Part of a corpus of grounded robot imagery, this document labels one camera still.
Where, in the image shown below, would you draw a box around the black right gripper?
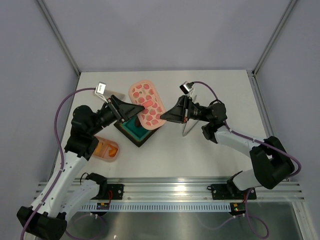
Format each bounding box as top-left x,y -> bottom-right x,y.
160,95 -> 211,124

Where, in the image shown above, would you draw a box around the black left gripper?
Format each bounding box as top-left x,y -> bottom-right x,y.
88,95 -> 145,136

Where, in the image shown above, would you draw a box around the metal food tongs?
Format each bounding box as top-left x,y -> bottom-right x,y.
182,89 -> 199,137

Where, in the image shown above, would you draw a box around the pink lunch box lid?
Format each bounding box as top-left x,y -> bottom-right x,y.
128,80 -> 166,131

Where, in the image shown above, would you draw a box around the orange fried shrimp piece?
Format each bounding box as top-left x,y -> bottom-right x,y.
108,144 -> 118,158

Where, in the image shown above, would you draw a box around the pink lunch box base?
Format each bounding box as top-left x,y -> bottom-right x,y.
93,136 -> 120,163

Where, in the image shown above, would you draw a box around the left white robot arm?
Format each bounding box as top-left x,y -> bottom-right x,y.
17,95 -> 145,240

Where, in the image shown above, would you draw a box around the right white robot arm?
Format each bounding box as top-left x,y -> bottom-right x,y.
160,95 -> 295,198

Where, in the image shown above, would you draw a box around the brown meat patty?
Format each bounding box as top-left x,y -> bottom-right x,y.
135,118 -> 141,127

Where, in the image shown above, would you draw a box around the beige cutlery case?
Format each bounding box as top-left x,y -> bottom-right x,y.
94,89 -> 126,102

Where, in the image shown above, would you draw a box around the black teal square plate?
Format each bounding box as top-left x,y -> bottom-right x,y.
113,117 -> 158,148

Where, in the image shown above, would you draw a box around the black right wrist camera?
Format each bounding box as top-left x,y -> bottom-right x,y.
179,81 -> 194,95

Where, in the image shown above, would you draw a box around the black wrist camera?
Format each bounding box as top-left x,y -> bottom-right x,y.
179,81 -> 194,95
94,82 -> 107,101

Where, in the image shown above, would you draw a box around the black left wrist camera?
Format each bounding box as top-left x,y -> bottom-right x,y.
94,82 -> 107,101

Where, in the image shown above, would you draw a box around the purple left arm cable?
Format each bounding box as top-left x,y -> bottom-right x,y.
19,86 -> 111,240

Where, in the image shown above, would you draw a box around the aluminium mounting rail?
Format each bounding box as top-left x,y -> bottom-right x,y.
107,177 -> 305,202

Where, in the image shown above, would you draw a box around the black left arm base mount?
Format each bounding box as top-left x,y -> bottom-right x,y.
91,183 -> 124,200

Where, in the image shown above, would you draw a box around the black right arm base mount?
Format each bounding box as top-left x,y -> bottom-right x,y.
206,183 -> 257,201

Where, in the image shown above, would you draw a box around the white slotted cable duct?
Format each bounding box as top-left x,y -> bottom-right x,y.
79,202 -> 231,213

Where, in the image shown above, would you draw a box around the left aluminium frame post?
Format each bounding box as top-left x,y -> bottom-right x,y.
34,0 -> 81,78

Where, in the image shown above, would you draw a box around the aluminium frame post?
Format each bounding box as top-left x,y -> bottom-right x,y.
252,0 -> 299,78
34,0 -> 81,78

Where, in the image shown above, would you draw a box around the right aluminium frame post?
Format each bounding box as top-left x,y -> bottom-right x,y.
252,0 -> 299,78

